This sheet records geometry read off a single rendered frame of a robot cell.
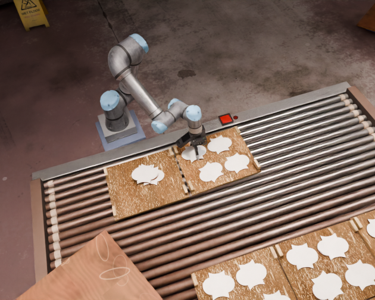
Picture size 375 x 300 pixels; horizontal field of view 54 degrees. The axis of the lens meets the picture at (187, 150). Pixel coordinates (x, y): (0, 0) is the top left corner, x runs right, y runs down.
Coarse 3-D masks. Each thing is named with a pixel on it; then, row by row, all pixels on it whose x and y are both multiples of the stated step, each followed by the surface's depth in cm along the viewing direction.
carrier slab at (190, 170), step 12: (228, 132) 222; (240, 144) 216; (180, 156) 214; (204, 156) 213; (216, 156) 212; (228, 156) 212; (252, 156) 210; (192, 168) 208; (252, 168) 205; (192, 180) 204; (216, 180) 202; (228, 180) 202; (192, 192) 199
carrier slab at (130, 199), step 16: (144, 160) 215; (160, 160) 214; (112, 176) 210; (128, 176) 209; (176, 176) 206; (112, 192) 203; (128, 192) 202; (144, 192) 201; (160, 192) 201; (176, 192) 200; (128, 208) 196; (144, 208) 195
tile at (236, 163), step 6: (234, 156) 210; (240, 156) 210; (228, 162) 208; (234, 162) 208; (240, 162) 207; (246, 162) 207; (228, 168) 206; (234, 168) 205; (240, 168) 205; (246, 168) 205
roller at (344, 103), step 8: (336, 104) 231; (344, 104) 232; (304, 112) 229; (312, 112) 229; (320, 112) 230; (280, 120) 227; (288, 120) 227; (296, 120) 228; (256, 128) 225; (264, 128) 225; (272, 128) 227; (96, 176) 213; (104, 176) 213; (64, 184) 211; (72, 184) 211; (80, 184) 211; (48, 192) 209; (56, 192) 210
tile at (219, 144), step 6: (216, 138) 219; (222, 138) 219; (228, 138) 219; (210, 144) 217; (216, 144) 217; (222, 144) 216; (228, 144) 216; (210, 150) 214; (216, 150) 214; (222, 150) 214; (228, 150) 213
